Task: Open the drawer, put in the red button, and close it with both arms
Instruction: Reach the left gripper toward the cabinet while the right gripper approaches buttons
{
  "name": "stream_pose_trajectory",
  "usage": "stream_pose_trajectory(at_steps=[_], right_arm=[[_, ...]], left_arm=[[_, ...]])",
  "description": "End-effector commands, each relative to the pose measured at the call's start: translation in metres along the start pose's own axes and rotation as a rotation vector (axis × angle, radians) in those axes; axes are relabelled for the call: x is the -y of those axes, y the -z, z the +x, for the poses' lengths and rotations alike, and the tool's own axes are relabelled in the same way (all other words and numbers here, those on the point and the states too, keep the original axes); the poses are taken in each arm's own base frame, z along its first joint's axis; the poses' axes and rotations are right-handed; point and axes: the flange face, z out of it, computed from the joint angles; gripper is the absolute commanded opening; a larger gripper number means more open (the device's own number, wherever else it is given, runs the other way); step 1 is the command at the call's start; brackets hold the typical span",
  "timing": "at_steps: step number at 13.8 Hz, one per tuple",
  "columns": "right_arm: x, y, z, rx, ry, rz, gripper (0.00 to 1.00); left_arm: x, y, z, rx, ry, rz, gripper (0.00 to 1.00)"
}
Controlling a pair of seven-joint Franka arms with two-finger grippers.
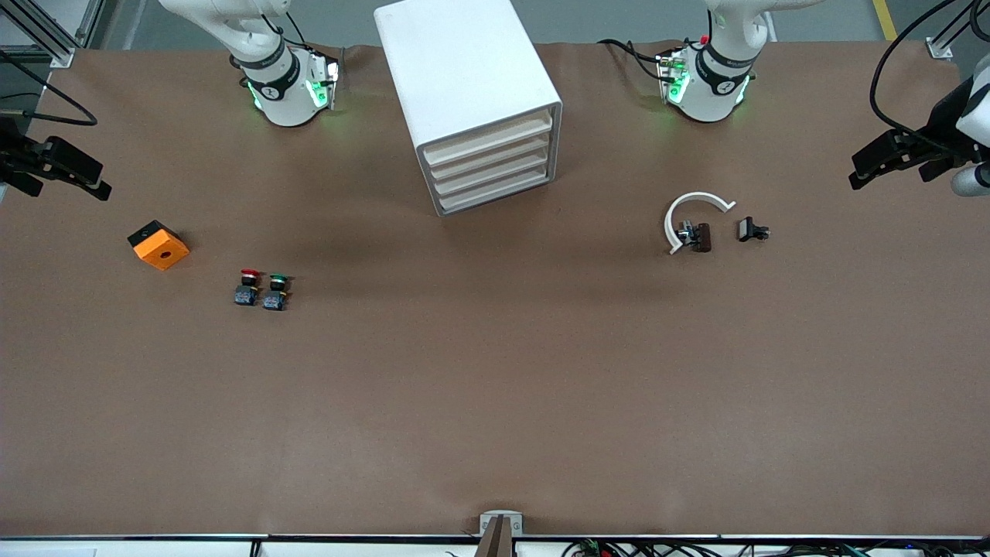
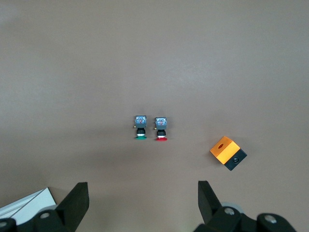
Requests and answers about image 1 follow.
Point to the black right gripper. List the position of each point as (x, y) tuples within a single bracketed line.
[(9, 161)]

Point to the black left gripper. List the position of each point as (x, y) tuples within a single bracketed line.
[(940, 124)]

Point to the red push button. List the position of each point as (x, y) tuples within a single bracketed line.
[(247, 286)]

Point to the white plastic drawer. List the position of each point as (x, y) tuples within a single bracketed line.
[(495, 189), (487, 137), (487, 155), (491, 172)]

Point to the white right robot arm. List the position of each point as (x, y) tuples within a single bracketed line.
[(282, 89)]

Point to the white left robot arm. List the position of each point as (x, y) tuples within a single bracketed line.
[(708, 93)]

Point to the green push button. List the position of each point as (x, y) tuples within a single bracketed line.
[(276, 292)]

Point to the white drawer cabinet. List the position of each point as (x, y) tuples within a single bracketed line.
[(464, 70)]

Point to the orange box with hole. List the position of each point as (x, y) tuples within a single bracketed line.
[(161, 247)]

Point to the small black plastic part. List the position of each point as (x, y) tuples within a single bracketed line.
[(749, 230)]

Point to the dark brown block with clip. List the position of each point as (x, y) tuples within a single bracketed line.
[(700, 237)]

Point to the brown table mat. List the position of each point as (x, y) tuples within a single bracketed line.
[(495, 387)]

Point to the aluminium frame profile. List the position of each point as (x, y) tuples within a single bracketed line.
[(947, 42), (46, 35)]

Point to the white curved plastic bracket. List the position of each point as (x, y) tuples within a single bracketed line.
[(684, 203)]

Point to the white table edge rail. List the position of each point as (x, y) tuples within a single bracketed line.
[(155, 548)]

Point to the grey metal mount bracket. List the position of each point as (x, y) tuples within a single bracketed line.
[(501, 517)]

